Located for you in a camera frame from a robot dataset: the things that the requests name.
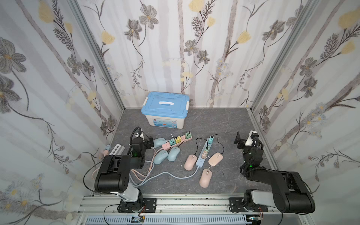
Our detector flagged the teal charger on pink strip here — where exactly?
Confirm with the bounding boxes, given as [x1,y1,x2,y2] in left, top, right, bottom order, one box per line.
[169,139,176,147]

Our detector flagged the blue mouse near strip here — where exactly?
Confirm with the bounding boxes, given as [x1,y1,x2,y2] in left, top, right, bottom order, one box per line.
[153,138,167,148]

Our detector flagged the blue mouse right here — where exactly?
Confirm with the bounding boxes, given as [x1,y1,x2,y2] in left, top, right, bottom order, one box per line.
[167,147,181,162]

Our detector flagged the white multi socket power strip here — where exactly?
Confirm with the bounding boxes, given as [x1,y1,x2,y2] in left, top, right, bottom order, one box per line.
[109,144,125,156]

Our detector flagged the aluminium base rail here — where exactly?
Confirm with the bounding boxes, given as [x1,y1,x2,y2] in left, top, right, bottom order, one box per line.
[73,194,314,225]

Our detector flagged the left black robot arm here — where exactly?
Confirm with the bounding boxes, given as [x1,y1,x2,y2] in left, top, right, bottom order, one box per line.
[94,137,157,213]

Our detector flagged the blue mouse left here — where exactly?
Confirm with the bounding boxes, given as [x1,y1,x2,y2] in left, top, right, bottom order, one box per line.
[153,150,168,165]

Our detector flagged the black charging cable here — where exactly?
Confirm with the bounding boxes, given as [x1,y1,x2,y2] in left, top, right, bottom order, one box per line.
[211,133,225,155]

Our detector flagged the green charger on pink strip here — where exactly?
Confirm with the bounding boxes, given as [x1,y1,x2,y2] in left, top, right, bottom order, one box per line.
[185,132,192,139]

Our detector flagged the blue lid storage box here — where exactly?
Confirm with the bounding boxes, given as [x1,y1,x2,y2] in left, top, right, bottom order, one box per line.
[141,92,190,129]

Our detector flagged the peach mouse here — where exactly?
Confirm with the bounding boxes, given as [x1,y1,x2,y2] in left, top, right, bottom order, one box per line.
[208,152,223,167]

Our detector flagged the pink power strip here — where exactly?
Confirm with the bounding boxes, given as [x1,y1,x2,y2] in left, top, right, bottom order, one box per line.
[162,132,192,151]

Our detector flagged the light blue power strip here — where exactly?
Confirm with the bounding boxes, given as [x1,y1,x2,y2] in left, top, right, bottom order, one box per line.
[196,136,214,167]

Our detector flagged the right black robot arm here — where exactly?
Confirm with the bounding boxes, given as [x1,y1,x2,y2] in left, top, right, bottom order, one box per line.
[234,131,316,215]

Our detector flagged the pink mouse front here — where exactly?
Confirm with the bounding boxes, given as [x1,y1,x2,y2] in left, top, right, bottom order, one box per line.
[199,169,212,188]

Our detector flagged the yellow charger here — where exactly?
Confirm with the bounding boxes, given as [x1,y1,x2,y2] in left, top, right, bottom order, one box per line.
[175,136,182,143]

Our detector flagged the pink mouse left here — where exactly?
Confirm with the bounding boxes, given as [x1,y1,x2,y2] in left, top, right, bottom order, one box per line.
[184,154,197,171]

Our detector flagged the black cable to pink mouse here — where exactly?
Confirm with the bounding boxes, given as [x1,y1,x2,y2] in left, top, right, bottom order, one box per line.
[194,137,209,156]

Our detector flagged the pink mouse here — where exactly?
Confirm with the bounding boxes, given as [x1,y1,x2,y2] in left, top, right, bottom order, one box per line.
[184,154,197,171]
[199,169,212,188]

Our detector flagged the teal charger on blue strip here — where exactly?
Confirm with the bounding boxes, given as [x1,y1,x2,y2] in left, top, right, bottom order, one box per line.
[208,136,214,144]

